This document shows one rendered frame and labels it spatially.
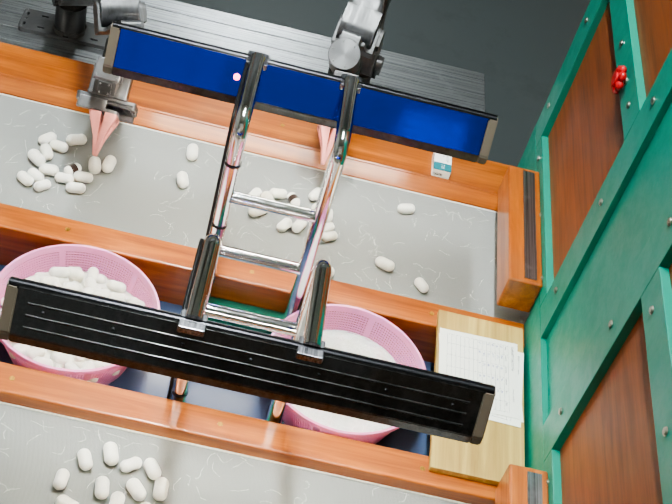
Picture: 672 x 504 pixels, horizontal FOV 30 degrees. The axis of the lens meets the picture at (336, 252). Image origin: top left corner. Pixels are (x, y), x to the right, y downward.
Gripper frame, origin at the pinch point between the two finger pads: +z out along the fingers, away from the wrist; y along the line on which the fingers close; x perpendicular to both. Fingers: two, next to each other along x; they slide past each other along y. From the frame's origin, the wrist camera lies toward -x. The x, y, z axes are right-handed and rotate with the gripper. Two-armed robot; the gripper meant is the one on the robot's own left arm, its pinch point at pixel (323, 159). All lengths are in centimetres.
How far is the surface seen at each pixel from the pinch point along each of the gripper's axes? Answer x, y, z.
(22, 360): -30, -39, 46
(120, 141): 6.0, -36.8, 4.5
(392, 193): 8.4, 14.6, 1.7
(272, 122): 12.3, -10.4, -6.8
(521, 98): 159, 66, -61
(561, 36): 185, 80, -92
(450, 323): -16.0, 26.1, 24.8
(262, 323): -48, -6, 33
